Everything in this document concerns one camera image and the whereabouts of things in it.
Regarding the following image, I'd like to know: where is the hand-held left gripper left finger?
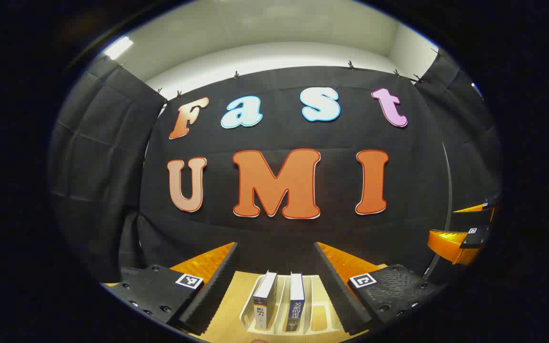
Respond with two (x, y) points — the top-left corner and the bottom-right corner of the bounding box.
(105, 242), (239, 336)

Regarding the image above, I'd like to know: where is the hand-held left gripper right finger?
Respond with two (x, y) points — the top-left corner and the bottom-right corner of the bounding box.
(314, 242), (447, 336)

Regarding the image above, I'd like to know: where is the white plastic bookshelf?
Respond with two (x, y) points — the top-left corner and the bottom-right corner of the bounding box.
(239, 274), (346, 336)

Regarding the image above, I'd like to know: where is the blue cover book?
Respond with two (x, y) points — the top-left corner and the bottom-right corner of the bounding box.
(285, 272), (306, 333)

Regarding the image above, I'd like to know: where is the grey photo cover book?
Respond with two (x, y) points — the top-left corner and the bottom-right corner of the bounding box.
(253, 271), (278, 331)

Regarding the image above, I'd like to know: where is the ceiling light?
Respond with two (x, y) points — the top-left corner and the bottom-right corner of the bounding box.
(103, 36), (134, 60)

